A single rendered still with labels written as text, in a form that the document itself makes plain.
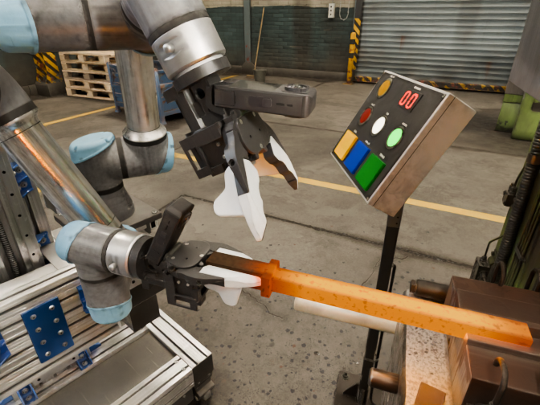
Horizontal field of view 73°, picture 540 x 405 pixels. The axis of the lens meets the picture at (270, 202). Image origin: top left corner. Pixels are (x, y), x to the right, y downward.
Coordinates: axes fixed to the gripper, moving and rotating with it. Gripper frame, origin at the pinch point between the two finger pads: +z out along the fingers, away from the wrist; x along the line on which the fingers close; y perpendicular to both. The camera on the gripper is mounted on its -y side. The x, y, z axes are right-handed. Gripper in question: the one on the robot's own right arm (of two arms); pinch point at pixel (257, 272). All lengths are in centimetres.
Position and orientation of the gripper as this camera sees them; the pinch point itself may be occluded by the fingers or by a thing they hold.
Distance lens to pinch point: 54.2
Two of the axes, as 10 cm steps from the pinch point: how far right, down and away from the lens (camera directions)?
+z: 9.5, 1.6, -2.9
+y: -0.1, 8.9, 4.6
